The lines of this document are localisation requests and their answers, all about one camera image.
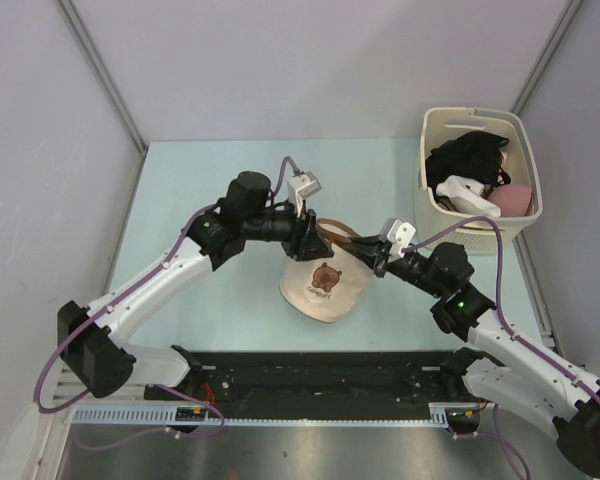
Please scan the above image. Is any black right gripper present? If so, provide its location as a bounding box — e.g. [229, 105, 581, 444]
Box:
[345, 234, 446, 299]

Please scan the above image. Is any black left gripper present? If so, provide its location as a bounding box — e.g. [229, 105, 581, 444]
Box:
[243, 195, 334, 263]

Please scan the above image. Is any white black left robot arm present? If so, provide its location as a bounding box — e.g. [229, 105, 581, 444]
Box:
[58, 171, 333, 400]

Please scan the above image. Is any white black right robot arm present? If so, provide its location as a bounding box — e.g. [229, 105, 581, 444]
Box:
[345, 236, 600, 479]

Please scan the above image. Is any cream plastic laundry basket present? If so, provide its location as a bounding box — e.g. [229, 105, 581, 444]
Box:
[413, 107, 543, 245]

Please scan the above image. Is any pink bra cup in basket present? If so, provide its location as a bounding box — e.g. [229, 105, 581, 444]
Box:
[487, 183, 533, 218]

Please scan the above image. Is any white garment in basket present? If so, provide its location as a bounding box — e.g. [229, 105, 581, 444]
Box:
[435, 175, 501, 218]

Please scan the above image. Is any black garment in basket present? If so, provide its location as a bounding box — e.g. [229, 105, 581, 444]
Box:
[425, 131, 511, 191]

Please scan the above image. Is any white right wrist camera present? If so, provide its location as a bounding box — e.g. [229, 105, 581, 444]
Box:
[379, 218, 416, 259]

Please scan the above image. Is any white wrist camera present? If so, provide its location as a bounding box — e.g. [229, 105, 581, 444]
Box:
[379, 218, 416, 259]
[287, 172, 321, 218]

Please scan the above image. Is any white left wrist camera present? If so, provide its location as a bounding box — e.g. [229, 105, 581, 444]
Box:
[287, 172, 321, 218]

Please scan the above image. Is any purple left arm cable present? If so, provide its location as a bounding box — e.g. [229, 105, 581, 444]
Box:
[34, 155, 296, 449]

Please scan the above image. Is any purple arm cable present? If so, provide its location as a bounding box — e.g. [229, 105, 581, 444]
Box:
[34, 155, 296, 449]
[404, 215, 600, 479]

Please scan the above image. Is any grey slotted cable duct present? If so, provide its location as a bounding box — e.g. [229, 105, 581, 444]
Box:
[71, 402, 472, 428]

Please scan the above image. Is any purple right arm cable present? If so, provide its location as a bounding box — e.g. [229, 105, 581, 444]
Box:
[404, 215, 600, 479]

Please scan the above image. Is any aluminium frame post right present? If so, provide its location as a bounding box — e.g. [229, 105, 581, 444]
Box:
[510, 0, 588, 116]

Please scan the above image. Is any aluminium frame post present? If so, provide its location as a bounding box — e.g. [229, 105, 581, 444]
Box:
[510, 0, 588, 116]
[54, 0, 148, 157]

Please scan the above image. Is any aluminium frame post left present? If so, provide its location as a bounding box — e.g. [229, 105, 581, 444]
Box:
[54, 0, 148, 157]

